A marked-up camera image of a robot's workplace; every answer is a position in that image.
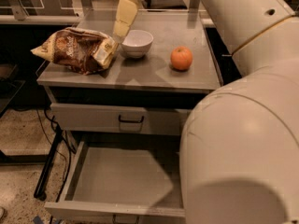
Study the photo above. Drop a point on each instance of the open middle drawer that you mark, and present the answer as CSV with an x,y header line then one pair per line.
x,y
122,184

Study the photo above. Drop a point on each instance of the white ceramic bowl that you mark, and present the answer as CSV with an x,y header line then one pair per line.
x,y
137,43

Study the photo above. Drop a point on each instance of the black table leg frame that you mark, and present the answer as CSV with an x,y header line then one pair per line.
x,y
45,160

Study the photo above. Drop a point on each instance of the closed top drawer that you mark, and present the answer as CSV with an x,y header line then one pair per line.
x,y
120,119

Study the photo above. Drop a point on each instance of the orange fruit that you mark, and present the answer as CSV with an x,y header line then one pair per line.
x,y
181,58

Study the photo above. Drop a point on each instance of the grey drawer cabinet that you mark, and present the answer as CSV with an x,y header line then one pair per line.
x,y
150,81

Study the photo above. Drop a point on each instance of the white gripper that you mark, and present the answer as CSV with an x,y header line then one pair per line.
x,y
125,15

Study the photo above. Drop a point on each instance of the brown chip bag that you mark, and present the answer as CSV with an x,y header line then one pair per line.
x,y
81,50

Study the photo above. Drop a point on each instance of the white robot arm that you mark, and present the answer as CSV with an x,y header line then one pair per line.
x,y
239,149

